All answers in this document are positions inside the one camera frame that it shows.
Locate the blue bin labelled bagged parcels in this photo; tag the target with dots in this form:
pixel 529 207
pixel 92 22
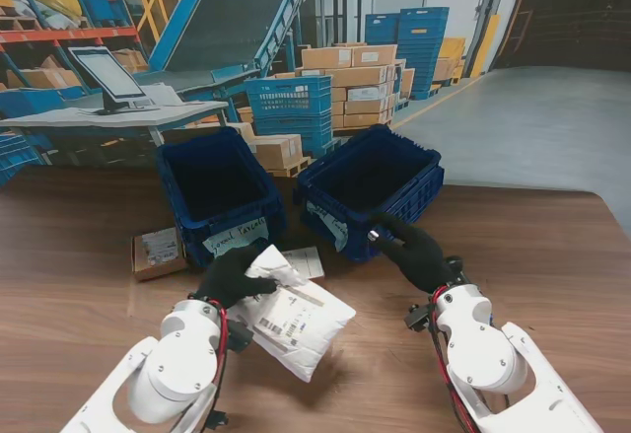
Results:
pixel 374 181

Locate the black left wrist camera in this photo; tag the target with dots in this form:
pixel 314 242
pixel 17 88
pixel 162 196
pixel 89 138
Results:
pixel 241 337

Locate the cardboard box with large label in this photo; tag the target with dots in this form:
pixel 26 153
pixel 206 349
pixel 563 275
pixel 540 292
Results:
pixel 308 260

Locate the printed warehouse backdrop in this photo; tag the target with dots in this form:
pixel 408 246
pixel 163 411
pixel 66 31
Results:
pixel 296 33

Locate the blue bin labelled boxed parcels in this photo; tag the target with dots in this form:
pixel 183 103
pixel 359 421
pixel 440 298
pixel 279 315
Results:
pixel 217 186

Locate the small flat cardboard box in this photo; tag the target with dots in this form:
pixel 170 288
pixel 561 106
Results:
pixel 155 255

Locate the white padded mailer bag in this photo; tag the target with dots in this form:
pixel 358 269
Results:
pixel 305 324

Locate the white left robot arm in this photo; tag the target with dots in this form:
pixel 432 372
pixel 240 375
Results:
pixel 172 369

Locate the paper label boxed parcels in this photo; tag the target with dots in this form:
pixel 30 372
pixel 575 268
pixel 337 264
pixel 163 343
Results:
pixel 236 238

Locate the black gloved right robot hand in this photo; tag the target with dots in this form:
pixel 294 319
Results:
pixel 419 255

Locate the paper label bagged parcels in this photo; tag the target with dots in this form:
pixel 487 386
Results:
pixel 340 233

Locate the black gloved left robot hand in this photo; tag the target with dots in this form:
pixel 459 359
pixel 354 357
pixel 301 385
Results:
pixel 229 277

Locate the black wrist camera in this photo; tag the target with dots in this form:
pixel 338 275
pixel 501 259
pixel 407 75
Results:
pixel 416 318
pixel 241 337

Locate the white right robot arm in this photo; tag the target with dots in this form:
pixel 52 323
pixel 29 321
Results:
pixel 478 349

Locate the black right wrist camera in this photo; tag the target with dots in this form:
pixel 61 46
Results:
pixel 416 318

